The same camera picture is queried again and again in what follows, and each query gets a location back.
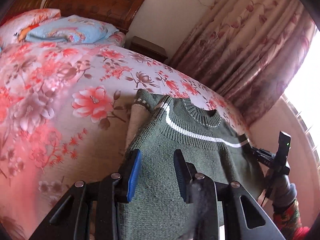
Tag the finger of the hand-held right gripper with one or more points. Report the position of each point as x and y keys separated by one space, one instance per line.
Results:
x=260 y=155

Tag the pink floral pillow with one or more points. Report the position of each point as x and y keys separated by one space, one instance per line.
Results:
x=15 y=25

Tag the small wooden headboard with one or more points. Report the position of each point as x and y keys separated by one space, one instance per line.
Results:
x=27 y=0

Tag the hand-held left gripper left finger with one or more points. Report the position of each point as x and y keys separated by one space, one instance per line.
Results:
x=133 y=177

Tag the blue floral pillow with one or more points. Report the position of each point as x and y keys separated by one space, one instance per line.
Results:
x=75 y=30

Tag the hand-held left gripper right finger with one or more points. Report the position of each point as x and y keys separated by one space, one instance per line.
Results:
x=181 y=177

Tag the dark wooden nightstand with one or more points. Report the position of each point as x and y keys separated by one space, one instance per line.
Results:
x=147 y=48

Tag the window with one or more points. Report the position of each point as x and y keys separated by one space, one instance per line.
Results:
x=305 y=80

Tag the large wooden headboard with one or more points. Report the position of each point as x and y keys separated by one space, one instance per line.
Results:
x=100 y=2

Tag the pink floral curtain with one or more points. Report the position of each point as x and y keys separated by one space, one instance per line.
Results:
x=237 y=42

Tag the green knitted sweater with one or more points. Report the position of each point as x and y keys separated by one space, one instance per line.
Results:
x=160 y=160

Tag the bed with floral sheet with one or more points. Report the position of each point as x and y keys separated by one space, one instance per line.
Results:
x=62 y=92

